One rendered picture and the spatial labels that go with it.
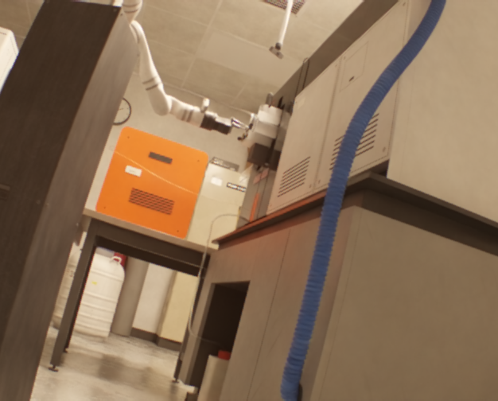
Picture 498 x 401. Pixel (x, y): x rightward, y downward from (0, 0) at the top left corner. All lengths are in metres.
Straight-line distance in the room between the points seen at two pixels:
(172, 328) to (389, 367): 4.06
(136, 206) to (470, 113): 1.49
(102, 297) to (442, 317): 2.99
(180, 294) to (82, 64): 3.87
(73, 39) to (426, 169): 0.92
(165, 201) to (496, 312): 1.53
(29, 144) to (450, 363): 1.07
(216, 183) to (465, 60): 4.09
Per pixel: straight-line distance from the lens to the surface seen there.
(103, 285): 3.73
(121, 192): 2.21
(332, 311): 0.92
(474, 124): 1.23
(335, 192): 0.91
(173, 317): 4.93
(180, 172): 2.26
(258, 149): 1.98
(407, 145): 1.07
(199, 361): 1.96
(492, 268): 1.16
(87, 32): 1.32
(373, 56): 1.33
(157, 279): 5.28
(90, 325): 3.74
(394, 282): 0.99
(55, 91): 1.26
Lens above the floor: 0.41
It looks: 15 degrees up
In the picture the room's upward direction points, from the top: 15 degrees clockwise
